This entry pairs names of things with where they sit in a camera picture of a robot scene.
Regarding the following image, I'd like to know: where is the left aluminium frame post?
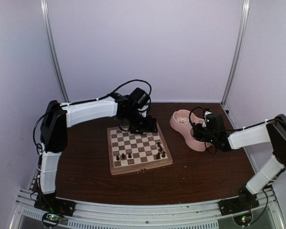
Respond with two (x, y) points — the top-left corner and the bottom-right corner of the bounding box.
(40, 0), (70, 102)

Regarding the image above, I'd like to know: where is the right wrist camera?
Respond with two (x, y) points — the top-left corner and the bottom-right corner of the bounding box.
(203, 108), (212, 125)

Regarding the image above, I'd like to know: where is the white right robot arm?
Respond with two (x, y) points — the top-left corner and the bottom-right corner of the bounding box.
(190, 112), (286, 211)

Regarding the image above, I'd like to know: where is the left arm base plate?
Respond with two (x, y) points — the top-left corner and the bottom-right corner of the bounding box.
(34, 195), (76, 217)

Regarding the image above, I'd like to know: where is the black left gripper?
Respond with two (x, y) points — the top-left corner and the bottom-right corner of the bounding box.
(123, 110), (159, 135)

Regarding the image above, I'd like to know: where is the wooden chess board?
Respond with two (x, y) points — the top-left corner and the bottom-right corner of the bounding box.
(107, 126), (173, 176)

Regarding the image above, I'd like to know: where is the right aluminium frame post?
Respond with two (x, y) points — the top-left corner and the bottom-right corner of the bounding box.
(221, 0), (251, 107)

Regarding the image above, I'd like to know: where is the pink double bowl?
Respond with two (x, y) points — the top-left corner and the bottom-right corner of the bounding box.
(170, 109), (212, 152)

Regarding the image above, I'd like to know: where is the white chess pieces pile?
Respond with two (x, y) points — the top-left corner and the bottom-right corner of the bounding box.
(176, 116), (190, 124)

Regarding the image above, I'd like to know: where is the front aluminium rail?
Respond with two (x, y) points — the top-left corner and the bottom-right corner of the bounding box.
(8, 188), (286, 229)

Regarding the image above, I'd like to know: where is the aluminium frame post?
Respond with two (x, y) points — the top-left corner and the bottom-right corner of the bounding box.
(40, 0), (70, 102)
(221, 0), (251, 107)

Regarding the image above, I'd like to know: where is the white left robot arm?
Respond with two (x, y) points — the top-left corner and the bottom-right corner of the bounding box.
(38, 88), (157, 212)

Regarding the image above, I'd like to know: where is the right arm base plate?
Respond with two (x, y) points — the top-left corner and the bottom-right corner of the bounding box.
(218, 197), (259, 216)

